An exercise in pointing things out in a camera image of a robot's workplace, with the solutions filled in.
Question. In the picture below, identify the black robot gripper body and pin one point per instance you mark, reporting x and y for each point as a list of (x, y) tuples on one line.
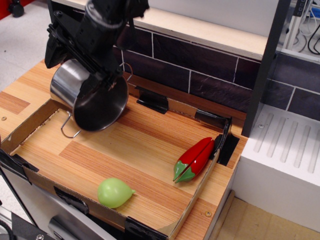
[(90, 41)]

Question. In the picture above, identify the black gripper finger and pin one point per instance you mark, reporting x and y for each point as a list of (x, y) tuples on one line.
[(96, 83), (56, 52)]

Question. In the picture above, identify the stainless steel pot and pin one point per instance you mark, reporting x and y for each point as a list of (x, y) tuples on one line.
[(92, 113)]

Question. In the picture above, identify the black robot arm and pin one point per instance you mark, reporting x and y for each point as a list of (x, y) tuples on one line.
[(126, 10)]

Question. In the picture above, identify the cardboard fence with black tape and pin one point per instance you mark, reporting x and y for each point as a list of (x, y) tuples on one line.
[(54, 170)]

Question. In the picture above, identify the black caster wheel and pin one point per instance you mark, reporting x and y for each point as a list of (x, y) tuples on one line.
[(16, 9)]

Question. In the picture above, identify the light wooden shelf board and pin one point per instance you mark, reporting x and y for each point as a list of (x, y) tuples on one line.
[(230, 26)]

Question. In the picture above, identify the green toy pear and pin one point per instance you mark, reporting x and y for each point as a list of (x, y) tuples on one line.
[(113, 193)]

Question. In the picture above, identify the red toy chili pepper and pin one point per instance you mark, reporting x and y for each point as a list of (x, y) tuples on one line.
[(191, 163)]

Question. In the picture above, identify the white toy sink drainboard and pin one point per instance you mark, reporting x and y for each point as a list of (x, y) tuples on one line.
[(279, 168)]

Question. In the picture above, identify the dark grey shelf post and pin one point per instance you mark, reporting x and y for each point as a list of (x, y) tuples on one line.
[(256, 102)]

